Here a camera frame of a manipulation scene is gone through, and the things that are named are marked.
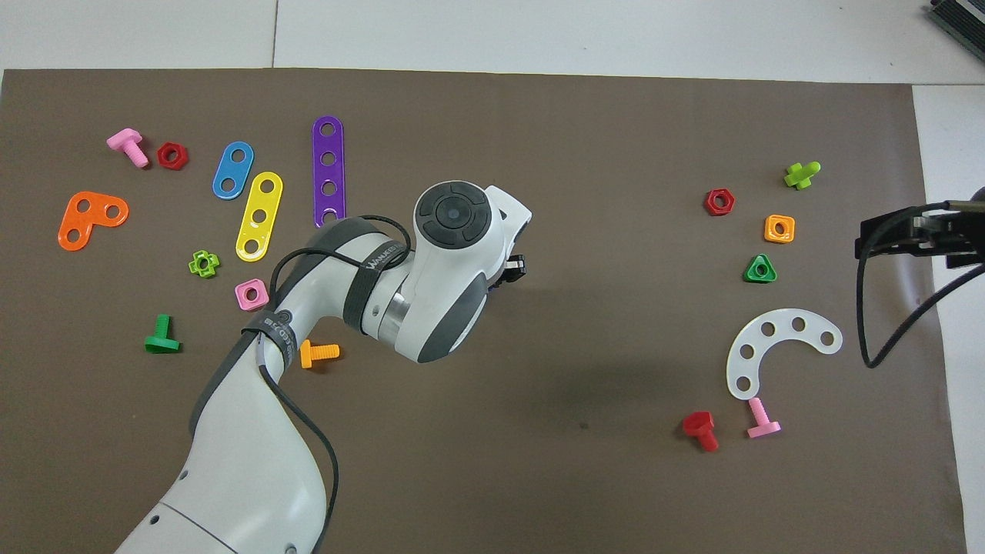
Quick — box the green plastic screw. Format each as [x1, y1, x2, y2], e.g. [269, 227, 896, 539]
[144, 313, 182, 355]

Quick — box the brown paper mat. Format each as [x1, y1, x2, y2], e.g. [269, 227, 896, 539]
[0, 68, 969, 554]

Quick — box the purple four-hole plate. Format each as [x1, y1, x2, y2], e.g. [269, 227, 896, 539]
[312, 115, 347, 229]

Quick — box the orange plastic screw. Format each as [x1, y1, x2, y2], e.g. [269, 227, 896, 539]
[299, 339, 341, 370]

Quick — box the orange heart plate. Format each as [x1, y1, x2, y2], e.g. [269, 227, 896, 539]
[58, 191, 130, 252]

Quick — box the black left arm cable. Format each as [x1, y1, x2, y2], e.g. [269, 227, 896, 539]
[258, 214, 416, 554]

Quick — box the dark grey ribbed device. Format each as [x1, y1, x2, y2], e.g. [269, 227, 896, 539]
[927, 0, 985, 41]

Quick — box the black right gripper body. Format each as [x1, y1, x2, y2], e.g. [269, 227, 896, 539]
[913, 189, 985, 269]

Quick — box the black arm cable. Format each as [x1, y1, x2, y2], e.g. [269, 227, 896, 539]
[258, 214, 416, 554]
[856, 199, 985, 369]

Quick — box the white curved perforated plate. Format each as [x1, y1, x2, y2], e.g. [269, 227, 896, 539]
[726, 309, 844, 401]

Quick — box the yellow three-hole plate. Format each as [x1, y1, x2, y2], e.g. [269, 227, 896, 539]
[235, 171, 285, 263]

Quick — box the lime cross-head screw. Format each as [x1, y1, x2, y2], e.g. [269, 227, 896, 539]
[783, 161, 822, 191]

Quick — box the pink plastic screw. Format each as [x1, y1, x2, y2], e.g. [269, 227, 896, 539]
[746, 396, 783, 439]
[106, 128, 150, 169]

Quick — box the blue two-hole plate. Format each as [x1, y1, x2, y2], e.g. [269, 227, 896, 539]
[212, 141, 255, 201]

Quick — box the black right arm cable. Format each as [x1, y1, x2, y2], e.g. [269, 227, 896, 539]
[856, 199, 985, 369]

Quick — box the pink square nut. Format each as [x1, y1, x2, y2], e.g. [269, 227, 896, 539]
[235, 279, 270, 312]

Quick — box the red plastic screw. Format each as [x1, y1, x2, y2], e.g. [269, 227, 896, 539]
[682, 411, 720, 453]

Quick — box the green triangle nut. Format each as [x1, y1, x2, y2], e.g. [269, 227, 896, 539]
[743, 253, 779, 284]

